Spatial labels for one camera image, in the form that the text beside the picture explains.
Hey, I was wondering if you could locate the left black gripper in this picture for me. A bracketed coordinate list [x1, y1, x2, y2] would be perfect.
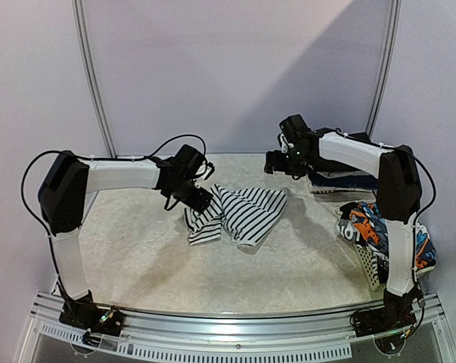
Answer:
[169, 177, 215, 213]

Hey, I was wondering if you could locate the black white striped shirt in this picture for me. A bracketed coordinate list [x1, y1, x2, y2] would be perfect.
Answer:
[184, 184, 287, 249]

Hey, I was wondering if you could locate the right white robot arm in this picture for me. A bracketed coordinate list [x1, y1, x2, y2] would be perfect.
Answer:
[265, 126, 422, 297]

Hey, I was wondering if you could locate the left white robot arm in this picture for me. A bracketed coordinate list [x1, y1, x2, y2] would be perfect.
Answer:
[38, 144, 214, 328]

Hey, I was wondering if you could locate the folded clothes stack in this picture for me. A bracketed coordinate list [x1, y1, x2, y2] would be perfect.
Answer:
[306, 167, 378, 194]

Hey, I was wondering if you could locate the white perforated laundry basket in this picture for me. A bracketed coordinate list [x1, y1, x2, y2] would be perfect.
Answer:
[337, 226, 391, 295]

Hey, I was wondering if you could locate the black folded shirt with buttons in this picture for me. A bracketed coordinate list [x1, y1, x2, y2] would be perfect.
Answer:
[314, 128, 371, 144]

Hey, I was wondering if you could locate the colourful graphic print garment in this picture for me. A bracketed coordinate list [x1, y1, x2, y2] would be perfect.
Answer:
[337, 201, 436, 278]

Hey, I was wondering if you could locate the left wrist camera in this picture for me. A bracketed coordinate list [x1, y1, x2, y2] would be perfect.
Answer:
[171, 144, 205, 179]

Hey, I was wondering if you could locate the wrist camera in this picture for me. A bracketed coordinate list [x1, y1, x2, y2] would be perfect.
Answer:
[171, 144, 205, 179]
[279, 114, 312, 145]

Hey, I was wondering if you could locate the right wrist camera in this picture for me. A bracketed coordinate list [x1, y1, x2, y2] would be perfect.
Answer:
[279, 114, 312, 145]

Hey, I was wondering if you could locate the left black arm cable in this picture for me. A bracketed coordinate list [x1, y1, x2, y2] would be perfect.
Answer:
[20, 134, 216, 303]

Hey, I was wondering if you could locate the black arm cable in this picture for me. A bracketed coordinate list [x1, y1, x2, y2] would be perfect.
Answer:
[401, 144, 438, 303]
[20, 134, 216, 303]

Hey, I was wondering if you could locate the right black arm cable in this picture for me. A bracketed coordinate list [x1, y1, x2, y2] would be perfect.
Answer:
[401, 144, 438, 303]

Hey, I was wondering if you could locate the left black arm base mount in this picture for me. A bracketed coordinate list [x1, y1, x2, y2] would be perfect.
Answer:
[59, 290, 126, 337]

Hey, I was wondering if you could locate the aluminium front rail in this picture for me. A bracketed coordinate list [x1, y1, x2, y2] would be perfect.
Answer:
[17, 293, 456, 362]

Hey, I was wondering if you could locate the right aluminium frame post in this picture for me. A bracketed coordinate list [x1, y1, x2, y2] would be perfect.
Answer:
[365, 0, 401, 138]

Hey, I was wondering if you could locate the aluminium frame post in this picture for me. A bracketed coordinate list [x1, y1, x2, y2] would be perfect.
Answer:
[72, 0, 117, 157]
[365, 0, 401, 138]

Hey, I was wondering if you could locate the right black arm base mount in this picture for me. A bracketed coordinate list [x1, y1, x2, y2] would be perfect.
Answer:
[349, 284, 425, 340]

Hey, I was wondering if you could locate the left aluminium frame post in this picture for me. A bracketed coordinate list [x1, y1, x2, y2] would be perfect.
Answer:
[72, 0, 117, 157]

